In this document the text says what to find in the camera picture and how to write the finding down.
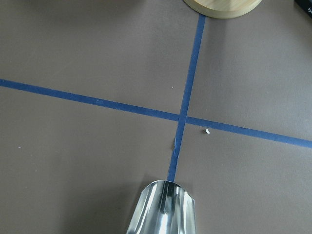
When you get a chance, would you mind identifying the wooden round stand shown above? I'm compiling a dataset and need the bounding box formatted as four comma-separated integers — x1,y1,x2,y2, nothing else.
184,0,262,19

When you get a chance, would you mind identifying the metal ice scoop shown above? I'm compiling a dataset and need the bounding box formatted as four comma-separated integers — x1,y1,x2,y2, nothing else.
126,180,197,234

